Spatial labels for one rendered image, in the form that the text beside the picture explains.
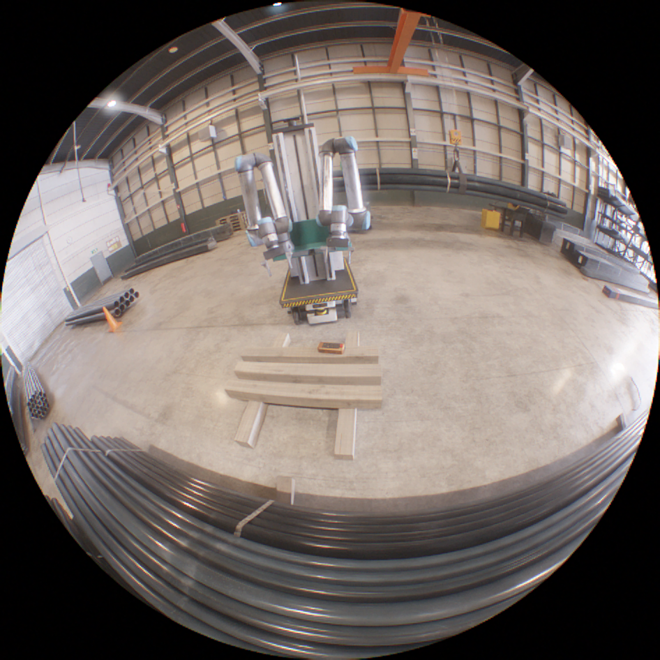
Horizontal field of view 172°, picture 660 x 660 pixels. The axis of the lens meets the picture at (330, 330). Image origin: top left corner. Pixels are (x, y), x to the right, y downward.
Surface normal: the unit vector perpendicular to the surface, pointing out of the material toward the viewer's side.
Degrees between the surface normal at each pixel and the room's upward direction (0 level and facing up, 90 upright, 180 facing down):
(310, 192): 90
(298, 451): 0
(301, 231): 90
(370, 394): 0
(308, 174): 90
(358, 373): 0
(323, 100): 90
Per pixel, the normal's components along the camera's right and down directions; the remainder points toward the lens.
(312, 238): 0.06, 0.61
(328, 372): -0.12, -0.78
